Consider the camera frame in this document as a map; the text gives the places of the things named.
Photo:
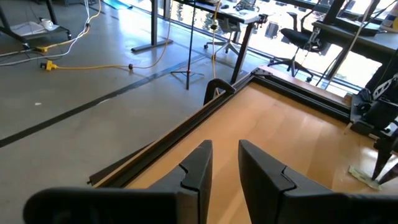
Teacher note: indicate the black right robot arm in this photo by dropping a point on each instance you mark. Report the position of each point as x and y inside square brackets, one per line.
[382, 109]

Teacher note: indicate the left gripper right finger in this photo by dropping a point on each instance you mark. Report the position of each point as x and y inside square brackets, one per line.
[295, 205]

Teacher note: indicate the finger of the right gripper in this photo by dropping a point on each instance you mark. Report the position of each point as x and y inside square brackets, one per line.
[382, 160]
[392, 175]

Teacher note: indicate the black office chair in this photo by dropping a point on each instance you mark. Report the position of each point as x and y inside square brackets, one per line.
[298, 37]

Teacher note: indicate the white mug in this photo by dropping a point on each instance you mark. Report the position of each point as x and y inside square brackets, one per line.
[47, 24]

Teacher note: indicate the black wheeled cart with tray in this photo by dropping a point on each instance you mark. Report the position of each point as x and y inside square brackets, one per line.
[28, 29]

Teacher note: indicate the black-legged desk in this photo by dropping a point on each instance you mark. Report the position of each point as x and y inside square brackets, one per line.
[245, 43]

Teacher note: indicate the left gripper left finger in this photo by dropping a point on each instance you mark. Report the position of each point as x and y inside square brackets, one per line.
[140, 205]

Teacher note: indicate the black aluminium table frame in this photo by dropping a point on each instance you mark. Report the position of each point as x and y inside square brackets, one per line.
[186, 128]

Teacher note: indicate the grey metal desk leg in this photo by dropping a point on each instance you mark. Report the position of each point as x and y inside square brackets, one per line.
[154, 21]

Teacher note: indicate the grey office chair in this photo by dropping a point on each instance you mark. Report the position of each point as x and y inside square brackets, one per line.
[228, 46]

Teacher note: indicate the dark desk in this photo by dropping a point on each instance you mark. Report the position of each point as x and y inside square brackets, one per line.
[367, 43]

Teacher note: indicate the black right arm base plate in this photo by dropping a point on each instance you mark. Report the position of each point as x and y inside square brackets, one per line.
[357, 118]

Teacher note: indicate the black flat strip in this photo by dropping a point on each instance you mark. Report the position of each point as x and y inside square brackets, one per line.
[118, 166]

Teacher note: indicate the pale green sweetener packet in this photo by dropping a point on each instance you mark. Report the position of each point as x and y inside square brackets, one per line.
[360, 175]

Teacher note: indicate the teal floor mat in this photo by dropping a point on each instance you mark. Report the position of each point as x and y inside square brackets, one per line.
[116, 3]

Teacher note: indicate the white container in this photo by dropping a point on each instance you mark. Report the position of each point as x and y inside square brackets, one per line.
[391, 18]

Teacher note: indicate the black tripod stand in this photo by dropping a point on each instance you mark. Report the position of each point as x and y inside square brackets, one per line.
[188, 46]

